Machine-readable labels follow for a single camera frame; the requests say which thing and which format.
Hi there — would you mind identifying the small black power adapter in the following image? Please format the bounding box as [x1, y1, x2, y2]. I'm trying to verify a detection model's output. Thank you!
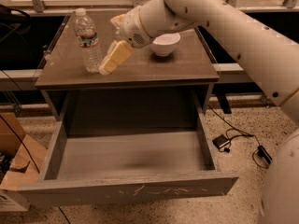
[212, 134, 230, 149]

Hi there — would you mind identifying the black floor cable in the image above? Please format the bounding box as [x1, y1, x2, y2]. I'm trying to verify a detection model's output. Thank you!
[207, 105, 274, 170]

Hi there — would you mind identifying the grey cabinet with glossy top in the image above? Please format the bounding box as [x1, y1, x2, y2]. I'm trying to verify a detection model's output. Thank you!
[35, 8, 220, 122]

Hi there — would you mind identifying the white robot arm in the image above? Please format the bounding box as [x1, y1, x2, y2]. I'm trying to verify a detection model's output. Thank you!
[99, 0, 299, 224]

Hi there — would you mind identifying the black bag at left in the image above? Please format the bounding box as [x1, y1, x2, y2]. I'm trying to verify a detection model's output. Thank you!
[0, 5, 31, 34]

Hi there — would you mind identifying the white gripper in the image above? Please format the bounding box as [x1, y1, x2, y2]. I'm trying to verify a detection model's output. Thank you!
[99, 6, 153, 75]

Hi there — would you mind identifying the black cable at left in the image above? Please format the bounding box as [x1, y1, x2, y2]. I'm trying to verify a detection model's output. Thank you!
[0, 70, 72, 224]

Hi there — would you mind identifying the brown cardboard box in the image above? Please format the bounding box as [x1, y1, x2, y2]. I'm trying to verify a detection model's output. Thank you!
[0, 113, 47, 212]

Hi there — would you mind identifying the clear plastic water bottle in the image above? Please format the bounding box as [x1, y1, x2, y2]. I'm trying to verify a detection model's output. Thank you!
[73, 8, 102, 73]

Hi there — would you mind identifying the open grey top drawer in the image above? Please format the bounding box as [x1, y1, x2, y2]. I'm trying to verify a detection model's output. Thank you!
[17, 89, 239, 209]

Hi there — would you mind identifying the white ceramic bowl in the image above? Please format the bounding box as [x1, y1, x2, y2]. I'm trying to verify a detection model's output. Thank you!
[149, 33, 180, 57]

